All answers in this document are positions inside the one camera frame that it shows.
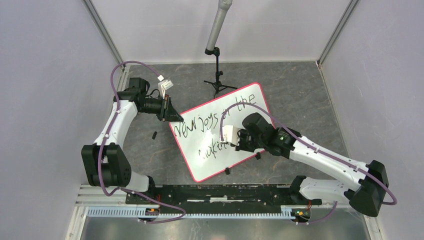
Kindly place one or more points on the black microphone tripod stand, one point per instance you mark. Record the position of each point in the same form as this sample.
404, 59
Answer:
217, 84

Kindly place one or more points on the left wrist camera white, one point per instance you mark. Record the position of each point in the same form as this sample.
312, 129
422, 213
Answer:
163, 85

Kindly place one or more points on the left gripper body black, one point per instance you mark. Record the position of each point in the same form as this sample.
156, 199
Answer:
164, 102

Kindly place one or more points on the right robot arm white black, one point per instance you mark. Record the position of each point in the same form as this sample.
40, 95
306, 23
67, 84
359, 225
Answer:
362, 185

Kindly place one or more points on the silver microphone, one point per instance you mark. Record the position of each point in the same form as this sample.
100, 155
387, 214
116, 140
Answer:
222, 9

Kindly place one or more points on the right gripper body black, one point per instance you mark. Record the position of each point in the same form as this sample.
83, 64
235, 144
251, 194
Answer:
247, 143

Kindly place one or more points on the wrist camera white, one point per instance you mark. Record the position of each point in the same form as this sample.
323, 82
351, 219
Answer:
230, 135
163, 85

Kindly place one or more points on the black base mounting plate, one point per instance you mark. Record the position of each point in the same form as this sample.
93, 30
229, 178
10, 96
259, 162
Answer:
228, 198

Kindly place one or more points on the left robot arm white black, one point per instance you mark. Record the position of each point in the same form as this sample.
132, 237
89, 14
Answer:
104, 160

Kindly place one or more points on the whiteboard with pink frame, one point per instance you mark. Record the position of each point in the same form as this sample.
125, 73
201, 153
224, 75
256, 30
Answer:
198, 135

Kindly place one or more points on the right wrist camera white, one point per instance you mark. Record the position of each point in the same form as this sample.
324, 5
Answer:
230, 135

